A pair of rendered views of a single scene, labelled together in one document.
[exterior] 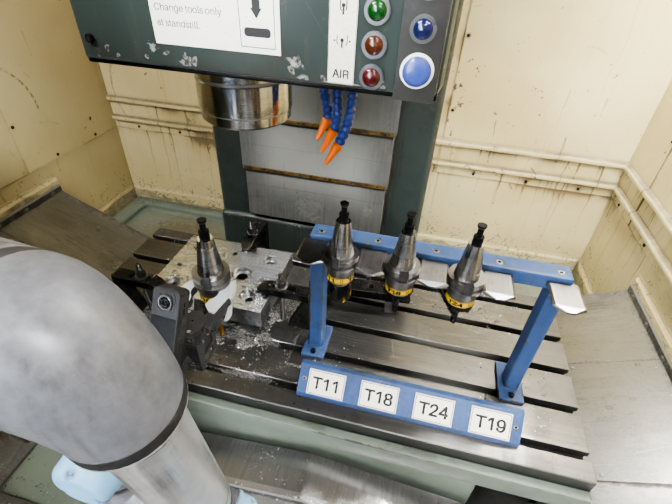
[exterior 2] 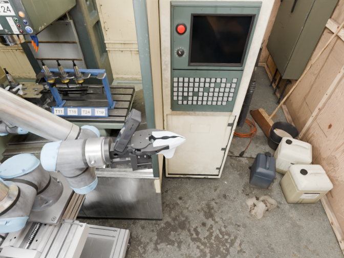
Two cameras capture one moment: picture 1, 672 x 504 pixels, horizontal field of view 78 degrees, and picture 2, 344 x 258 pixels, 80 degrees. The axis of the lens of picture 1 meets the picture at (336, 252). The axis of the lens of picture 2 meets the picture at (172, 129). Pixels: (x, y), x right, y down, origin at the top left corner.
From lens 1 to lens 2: 1.14 m
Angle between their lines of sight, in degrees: 10
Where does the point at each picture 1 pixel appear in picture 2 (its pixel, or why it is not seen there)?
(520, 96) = (125, 23)
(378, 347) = (78, 103)
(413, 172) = (89, 52)
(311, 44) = (7, 26)
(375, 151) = (73, 47)
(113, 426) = not seen: outside the picture
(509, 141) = (128, 39)
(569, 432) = (122, 112)
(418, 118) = (83, 35)
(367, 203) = (79, 65)
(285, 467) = not seen: hidden behind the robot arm
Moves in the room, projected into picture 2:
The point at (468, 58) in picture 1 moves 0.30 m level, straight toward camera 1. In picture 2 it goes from (104, 13) to (93, 22)
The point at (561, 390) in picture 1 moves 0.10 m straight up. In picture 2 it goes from (125, 104) to (123, 94)
